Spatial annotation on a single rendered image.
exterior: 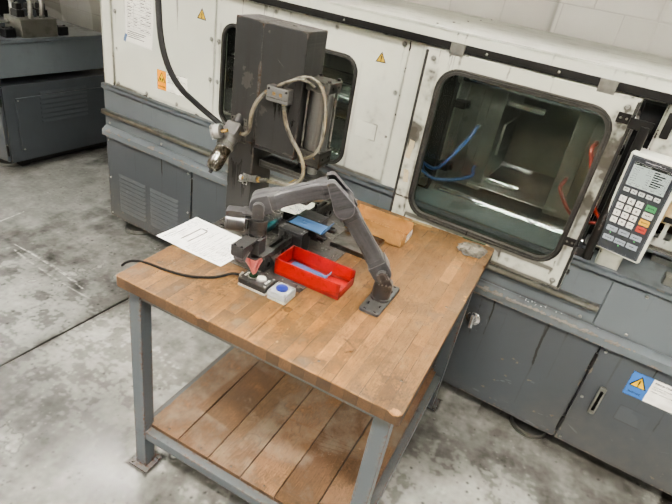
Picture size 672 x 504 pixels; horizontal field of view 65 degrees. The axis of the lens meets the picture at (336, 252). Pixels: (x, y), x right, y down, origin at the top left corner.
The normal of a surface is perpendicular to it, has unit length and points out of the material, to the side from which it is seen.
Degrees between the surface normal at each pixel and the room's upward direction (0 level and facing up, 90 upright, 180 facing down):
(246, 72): 90
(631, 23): 90
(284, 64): 90
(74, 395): 0
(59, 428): 0
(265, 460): 0
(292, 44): 90
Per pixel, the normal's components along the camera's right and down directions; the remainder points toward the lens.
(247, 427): 0.15, -0.85
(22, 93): 0.85, 0.37
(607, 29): -0.51, 0.37
